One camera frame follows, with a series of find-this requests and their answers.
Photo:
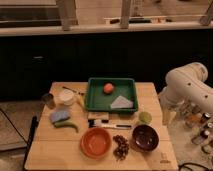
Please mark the white round container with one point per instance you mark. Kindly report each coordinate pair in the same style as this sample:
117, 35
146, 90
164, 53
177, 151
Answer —
67, 97

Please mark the green plastic cup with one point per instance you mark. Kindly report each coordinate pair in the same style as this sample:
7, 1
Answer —
145, 118

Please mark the orange bowl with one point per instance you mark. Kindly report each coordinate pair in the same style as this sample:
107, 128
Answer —
95, 142

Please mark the wooden folding table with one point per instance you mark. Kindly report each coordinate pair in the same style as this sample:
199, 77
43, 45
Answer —
59, 149

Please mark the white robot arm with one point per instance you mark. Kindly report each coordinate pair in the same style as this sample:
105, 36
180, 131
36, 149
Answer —
186, 83

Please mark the orange ball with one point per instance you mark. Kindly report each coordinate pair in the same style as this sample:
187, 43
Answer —
108, 88

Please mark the green toy pepper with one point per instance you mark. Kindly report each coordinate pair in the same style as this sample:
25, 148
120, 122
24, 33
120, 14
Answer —
61, 124

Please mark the blue sponge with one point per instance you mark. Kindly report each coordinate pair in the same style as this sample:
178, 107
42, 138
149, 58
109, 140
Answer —
59, 115

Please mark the green plastic tray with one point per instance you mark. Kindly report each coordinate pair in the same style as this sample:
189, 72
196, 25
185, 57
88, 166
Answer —
97, 101

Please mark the grey folded cloth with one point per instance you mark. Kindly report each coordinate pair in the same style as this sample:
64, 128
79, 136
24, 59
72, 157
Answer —
121, 102

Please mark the brown bead cluster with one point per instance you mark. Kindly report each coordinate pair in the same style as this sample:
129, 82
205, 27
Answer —
122, 148

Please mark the spice bottle rack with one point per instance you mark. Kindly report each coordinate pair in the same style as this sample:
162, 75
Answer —
199, 123

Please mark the yellow banana toy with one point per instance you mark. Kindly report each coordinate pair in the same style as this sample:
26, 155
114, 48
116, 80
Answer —
80, 101

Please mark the dark brown bowl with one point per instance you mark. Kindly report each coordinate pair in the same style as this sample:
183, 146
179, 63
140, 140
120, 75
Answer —
145, 137

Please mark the thin dark pen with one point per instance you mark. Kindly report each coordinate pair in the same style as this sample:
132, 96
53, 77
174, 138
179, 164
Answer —
75, 91

